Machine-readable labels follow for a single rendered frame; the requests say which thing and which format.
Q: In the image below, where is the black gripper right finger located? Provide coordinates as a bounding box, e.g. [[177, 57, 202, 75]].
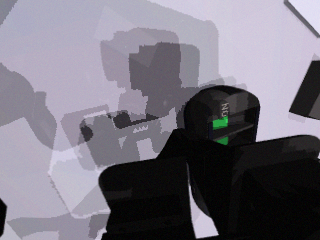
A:
[[178, 128, 320, 235]]

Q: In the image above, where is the dark grey controller unit with green rocker switches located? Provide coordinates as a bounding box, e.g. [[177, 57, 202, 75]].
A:
[[183, 85, 261, 218]]

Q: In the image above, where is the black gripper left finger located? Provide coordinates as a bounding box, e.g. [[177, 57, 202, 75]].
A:
[[98, 129, 192, 221]]

